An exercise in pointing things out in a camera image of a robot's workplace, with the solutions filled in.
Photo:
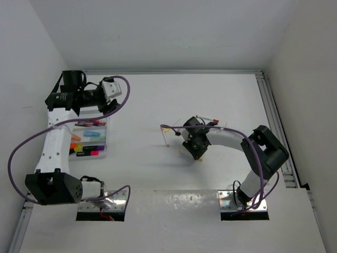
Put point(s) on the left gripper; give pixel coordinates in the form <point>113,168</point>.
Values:
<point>102,108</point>

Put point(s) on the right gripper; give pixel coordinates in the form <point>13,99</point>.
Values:
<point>196,154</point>

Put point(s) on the red capped pen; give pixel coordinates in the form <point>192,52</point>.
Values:
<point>98,123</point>

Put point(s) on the red white marker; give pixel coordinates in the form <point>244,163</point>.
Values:
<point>207,119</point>

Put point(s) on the red gel pen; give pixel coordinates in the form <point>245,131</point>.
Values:
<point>84,125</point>

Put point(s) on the green eraser case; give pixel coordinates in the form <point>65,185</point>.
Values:
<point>100,138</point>

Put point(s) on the pink white marker pen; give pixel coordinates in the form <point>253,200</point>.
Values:
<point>164,137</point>

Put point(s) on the blue eraser case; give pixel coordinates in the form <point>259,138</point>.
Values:
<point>91,134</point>

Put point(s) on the blue gel pen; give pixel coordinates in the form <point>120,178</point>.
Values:
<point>82,122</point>

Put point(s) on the purple black highlighter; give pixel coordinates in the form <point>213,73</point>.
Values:
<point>94,148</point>

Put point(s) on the orange eraser case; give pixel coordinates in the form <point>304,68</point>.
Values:
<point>75,137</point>

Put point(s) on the yellow black highlighter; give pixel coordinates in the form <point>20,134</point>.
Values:
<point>78,148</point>

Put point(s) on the pink black highlighter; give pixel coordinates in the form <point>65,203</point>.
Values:
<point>87,153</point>

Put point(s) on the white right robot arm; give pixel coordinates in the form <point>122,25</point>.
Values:
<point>264,152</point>

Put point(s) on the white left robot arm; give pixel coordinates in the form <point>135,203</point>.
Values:
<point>51,183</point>

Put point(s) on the white plastic organizer tray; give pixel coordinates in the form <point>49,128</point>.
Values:
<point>85,141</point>

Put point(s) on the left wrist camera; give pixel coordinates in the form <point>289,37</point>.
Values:
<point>111,90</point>

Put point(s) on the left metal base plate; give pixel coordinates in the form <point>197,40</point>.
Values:
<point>115,203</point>

